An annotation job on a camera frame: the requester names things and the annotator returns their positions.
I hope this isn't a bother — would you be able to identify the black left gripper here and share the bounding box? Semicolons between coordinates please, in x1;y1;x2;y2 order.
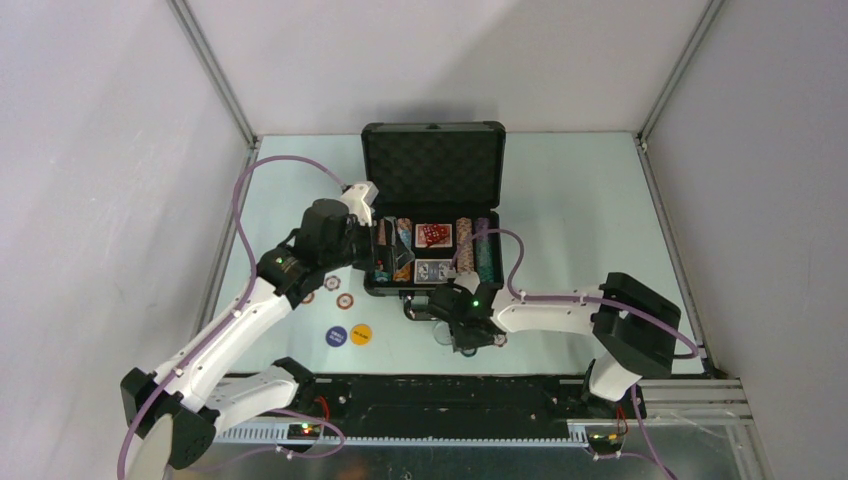
321;214;413;274

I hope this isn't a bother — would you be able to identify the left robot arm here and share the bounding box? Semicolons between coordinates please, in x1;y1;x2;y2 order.
118;185;376;479

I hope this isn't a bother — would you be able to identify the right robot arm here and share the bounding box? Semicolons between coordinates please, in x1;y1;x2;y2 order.
427;272;682;418

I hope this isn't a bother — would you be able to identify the red dice set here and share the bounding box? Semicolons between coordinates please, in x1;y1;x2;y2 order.
414;223;453;249

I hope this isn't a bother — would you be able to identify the clear dealer button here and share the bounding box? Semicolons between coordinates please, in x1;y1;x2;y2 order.
433;321;452;346

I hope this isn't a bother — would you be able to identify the white red poker chip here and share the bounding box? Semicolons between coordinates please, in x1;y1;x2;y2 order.
324;275;341;291

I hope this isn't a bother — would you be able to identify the pink brown chip stack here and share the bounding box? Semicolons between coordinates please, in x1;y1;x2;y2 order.
456;217;475;274

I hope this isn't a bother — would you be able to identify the blue playing card deck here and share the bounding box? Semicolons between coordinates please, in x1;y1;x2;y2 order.
413;259;455;285

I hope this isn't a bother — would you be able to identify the purple green chip stack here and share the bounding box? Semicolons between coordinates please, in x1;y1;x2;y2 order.
474;217;498;283

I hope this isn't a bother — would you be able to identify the blue orange chip stack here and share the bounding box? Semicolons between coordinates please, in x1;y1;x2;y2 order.
393;218;413;282

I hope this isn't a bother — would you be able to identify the blue small blind button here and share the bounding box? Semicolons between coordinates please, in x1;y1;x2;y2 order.
325;326;349;348

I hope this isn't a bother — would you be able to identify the yellow big blind button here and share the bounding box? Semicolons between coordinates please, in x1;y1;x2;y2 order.
350;324;373;346

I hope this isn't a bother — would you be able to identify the black poker case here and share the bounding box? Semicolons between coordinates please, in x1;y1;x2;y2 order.
360;120;507;321

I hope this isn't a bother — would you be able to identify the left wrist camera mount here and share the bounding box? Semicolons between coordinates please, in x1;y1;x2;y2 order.
340;181;379;227

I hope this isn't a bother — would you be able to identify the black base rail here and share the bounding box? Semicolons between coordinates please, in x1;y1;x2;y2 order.
289;374;647;441

